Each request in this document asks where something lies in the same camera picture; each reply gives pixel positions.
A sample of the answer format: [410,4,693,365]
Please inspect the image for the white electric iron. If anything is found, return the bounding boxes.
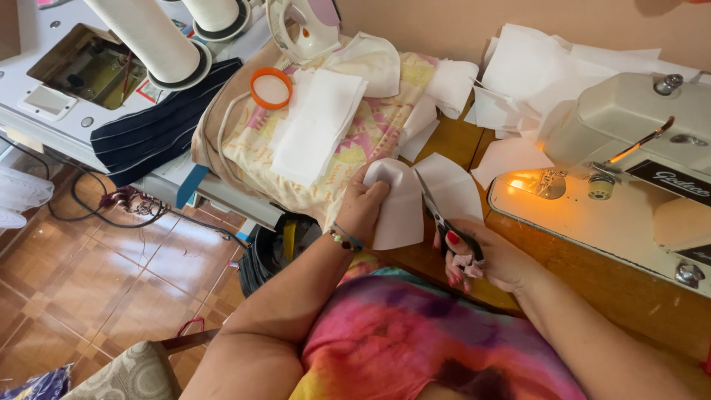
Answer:
[266,0,343,65]

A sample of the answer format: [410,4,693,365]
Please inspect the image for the white fabric piece being cut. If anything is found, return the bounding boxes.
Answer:
[363,152,485,251]

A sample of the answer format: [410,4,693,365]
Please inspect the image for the small white thread cone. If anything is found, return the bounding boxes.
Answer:
[182,0,253,43]

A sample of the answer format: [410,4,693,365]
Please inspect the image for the iron power cord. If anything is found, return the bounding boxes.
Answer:
[217,58,293,184]

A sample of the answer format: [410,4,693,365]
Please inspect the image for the white plastic bag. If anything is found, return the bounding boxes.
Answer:
[0,166,55,231]

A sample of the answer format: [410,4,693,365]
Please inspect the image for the orange rimmed round lid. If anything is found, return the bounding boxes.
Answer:
[249,67,293,111]

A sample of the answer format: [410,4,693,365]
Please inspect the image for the tie-dye colourful shirt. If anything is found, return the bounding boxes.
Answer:
[289,251,588,400]

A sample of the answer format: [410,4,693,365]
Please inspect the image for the large white thread cone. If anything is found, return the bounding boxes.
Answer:
[83,0,213,92]

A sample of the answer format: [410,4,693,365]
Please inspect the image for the grey patterned chair cushion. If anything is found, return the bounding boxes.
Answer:
[58,340,183,400]

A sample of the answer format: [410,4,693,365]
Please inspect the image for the beaded bracelet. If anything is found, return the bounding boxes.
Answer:
[327,221,365,254]

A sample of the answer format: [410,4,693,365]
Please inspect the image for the black waste bin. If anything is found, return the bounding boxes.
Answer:
[238,213,324,299]

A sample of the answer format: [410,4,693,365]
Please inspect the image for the black handled scissors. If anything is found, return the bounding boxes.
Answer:
[414,169,485,263]

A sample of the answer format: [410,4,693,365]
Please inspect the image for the purple plastic bag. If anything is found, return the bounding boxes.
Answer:
[0,364,74,400]

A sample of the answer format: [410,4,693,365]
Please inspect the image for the person's left hand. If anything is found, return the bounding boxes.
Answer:
[335,163,391,243]

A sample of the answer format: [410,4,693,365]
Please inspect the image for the stack of white fabric rectangles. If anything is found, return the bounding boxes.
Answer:
[269,68,369,189]

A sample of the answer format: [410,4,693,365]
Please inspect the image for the white industrial overlock machine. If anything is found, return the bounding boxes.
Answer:
[0,0,290,230]

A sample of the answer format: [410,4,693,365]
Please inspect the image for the person's right hand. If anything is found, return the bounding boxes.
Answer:
[433,219,542,294]

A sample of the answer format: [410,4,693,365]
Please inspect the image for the pile of white fabric cutouts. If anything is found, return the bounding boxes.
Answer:
[463,23,702,141]

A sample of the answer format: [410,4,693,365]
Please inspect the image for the navy striped fabric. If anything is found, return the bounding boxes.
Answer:
[90,58,244,189]

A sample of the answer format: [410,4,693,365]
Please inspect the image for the white fabric scrap piece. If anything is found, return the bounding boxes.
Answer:
[471,137,555,191]

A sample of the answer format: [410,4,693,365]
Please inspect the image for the cream sewing machine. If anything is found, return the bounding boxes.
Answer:
[487,72,711,299]

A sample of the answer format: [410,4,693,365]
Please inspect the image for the white crumpled fabric piece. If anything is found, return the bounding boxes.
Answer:
[322,31,402,100]

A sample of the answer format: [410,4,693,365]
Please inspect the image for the black power cables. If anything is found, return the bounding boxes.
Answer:
[0,136,250,251]

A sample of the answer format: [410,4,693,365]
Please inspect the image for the patterned yellow pink ironing cloth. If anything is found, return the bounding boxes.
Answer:
[190,34,445,230]

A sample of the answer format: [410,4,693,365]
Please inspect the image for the white folded fabric piece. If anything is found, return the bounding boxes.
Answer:
[424,58,480,121]

